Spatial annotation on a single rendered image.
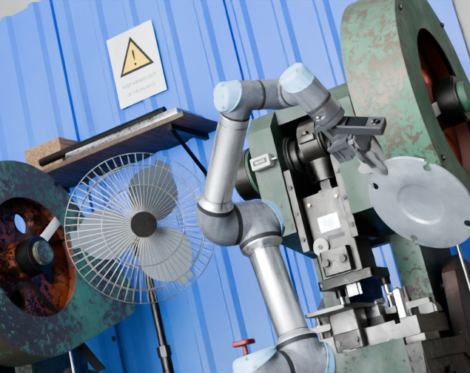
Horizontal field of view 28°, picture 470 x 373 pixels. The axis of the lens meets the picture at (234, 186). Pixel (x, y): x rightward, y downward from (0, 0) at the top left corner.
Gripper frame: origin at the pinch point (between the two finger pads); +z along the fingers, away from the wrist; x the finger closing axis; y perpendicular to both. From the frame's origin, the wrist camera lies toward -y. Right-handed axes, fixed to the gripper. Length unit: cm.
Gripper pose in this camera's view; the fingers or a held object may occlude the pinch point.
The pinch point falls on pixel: (386, 168)
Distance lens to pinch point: 235.5
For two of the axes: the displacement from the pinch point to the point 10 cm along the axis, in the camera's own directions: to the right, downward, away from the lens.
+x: -3.5, 6.7, -6.6
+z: 6.6, 6.7, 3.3
